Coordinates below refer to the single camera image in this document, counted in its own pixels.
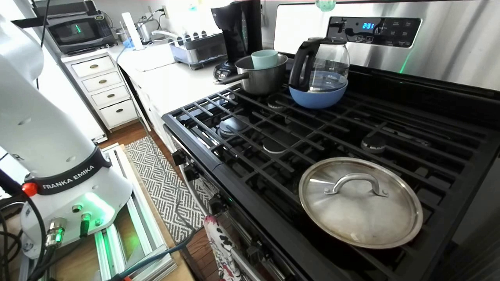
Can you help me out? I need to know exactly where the black stove knob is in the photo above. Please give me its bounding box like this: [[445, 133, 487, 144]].
[[184, 163, 201, 183], [172, 149, 191, 168], [247, 241, 267, 264], [209, 194, 228, 216]]

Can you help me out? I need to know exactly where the black gas stove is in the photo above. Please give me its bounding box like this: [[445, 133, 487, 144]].
[[161, 0, 500, 281]]

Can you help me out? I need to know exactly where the small steel saucepan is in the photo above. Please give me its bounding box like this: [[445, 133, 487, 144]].
[[216, 54, 289, 97]]

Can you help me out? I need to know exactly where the blue bowl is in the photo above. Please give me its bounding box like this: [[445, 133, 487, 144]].
[[287, 77, 350, 111]]

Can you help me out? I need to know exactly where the teal cup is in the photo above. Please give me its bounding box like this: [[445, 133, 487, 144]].
[[250, 49, 280, 72]]

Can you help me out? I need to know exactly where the grey patterned rug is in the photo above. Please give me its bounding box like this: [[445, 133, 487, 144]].
[[123, 136, 208, 246]]

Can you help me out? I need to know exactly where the silver toaster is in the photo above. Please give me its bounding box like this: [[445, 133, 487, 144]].
[[170, 32, 228, 69]]

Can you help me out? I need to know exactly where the black coffee maker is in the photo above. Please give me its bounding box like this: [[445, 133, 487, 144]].
[[209, 0, 264, 80]]

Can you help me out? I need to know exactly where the patterned dish towel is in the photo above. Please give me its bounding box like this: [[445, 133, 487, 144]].
[[201, 216, 262, 281]]

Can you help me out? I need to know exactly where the steel pan lid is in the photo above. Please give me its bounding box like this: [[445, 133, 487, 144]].
[[297, 157, 425, 252]]

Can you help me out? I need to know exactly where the steel faucet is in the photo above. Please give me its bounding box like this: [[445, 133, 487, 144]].
[[150, 29, 181, 43]]

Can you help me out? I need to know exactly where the white drawer cabinet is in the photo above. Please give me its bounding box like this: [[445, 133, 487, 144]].
[[61, 49, 141, 132]]

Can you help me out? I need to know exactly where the white tall dispenser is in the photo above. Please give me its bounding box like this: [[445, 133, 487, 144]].
[[120, 11, 145, 52]]

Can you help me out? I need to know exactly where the black microwave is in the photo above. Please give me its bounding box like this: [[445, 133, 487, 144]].
[[31, 0, 119, 57]]

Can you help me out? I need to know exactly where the glass carafe black handle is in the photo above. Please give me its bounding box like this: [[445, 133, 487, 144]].
[[287, 36, 351, 93]]

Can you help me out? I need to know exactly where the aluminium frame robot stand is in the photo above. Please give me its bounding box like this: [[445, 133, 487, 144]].
[[92, 143, 178, 281]]

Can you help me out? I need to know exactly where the black floor cable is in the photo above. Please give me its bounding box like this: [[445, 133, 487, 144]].
[[111, 228, 205, 281]]

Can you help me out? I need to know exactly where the thin black hanging cable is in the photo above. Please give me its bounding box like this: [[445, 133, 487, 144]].
[[34, 0, 51, 54]]

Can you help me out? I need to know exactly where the black cable bundle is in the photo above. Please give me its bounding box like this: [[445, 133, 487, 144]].
[[0, 171, 59, 281]]

